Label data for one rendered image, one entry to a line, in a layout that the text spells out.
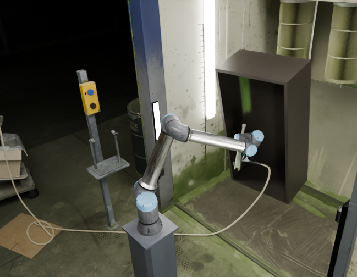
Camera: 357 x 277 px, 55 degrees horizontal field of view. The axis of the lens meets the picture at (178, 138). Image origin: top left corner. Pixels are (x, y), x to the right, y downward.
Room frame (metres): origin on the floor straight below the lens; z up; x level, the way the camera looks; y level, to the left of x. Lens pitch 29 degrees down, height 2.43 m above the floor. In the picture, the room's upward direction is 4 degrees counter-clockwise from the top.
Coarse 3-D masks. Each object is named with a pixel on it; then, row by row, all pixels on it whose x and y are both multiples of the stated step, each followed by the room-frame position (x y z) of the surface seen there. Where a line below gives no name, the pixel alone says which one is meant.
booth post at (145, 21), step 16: (144, 0) 2.82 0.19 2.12; (144, 16) 2.81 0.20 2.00; (144, 32) 2.80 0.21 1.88; (160, 32) 2.90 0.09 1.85; (144, 48) 2.80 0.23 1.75; (160, 48) 2.89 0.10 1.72; (144, 64) 2.82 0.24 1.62; (160, 64) 2.89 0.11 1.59; (144, 80) 2.84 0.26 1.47; (160, 80) 2.88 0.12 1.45; (144, 96) 2.86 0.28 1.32; (160, 96) 2.87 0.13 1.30; (144, 112) 2.88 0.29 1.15; (160, 112) 2.86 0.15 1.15; (144, 128) 2.90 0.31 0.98; (144, 144) 2.93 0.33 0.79; (160, 192) 2.80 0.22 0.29; (160, 208) 2.81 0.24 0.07
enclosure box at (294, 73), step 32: (224, 64) 2.57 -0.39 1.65; (256, 64) 2.46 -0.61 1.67; (288, 64) 2.36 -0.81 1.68; (224, 96) 2.63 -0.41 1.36; (256, 96) 2.76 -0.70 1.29; (288, 96) 2.15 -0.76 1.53; (224, 128) 2.61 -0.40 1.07; (256, 128) 2.83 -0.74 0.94; (288, 128) 2.18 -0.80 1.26; (256, 160) 2.90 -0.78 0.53; (288, 160) 2.22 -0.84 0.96; (288, 192) 2.27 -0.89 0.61
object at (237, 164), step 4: (244, 124) 2.72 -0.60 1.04; (244, 128) 2.69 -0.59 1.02; (236, 156) 2.43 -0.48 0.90; (240, 156) 2.40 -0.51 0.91; (236, 160) 2.36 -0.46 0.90; (240, 160) 2.37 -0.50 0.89; (252, 160) 2.39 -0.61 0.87; (236, 164) 2.33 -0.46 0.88; (240, 164) 2.33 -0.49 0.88; (256, 164) 2.38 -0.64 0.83; (260, 164) 2.37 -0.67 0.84
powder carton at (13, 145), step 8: (8, 136) 3.53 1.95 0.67; (16, 136) 3.53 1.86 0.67; (8, 144) 3.44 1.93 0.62; (16, 144) 3.43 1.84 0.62; (0, 152) 3.12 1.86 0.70; (8, 152) 3.16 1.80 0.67; (16, 152) 3.19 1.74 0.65; (0, 160) 3.13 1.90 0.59; (8, 160) 3.17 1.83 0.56; (16, 160) 3.20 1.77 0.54; (0, 168) 3.12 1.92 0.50; (16, 168) 3.19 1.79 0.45; (0, 176) 3.11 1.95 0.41; (8, 176) 3.14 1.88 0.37; (16, 176) 3.18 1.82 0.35
